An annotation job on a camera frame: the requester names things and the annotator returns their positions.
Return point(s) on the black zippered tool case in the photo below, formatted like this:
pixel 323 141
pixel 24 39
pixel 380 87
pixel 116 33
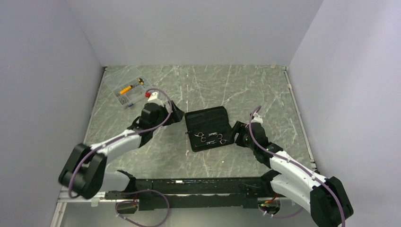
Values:
pixel 209 120

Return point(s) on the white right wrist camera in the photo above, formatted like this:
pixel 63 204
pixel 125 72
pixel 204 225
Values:
pixel 257 119

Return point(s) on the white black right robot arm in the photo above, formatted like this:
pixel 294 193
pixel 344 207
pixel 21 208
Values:
pixel 325 199

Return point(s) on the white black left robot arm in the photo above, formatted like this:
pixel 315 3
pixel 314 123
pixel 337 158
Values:
pixel 84 173

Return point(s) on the yellow handled screwdriver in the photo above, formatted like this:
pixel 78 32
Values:
pixel 125 90

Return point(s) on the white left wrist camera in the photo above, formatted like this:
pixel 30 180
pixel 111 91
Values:
pixel 153 97

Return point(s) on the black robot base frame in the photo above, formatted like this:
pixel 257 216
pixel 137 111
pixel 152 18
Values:
pixel 245 192

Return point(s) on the silver thinning scissors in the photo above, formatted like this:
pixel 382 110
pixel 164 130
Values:
pixel 219 137

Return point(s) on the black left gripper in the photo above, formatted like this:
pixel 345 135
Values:
pixel 176 116

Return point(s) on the silver hair cutting scissors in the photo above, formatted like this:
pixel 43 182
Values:
pixel 201 135

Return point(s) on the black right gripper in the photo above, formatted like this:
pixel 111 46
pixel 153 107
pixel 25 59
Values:
pixel 239 127

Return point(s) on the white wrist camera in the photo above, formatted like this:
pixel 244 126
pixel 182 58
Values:
pixel 153 97
pixel 257 119

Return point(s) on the clear plastic organizer box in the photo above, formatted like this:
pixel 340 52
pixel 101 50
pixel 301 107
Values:
pixel 119 77

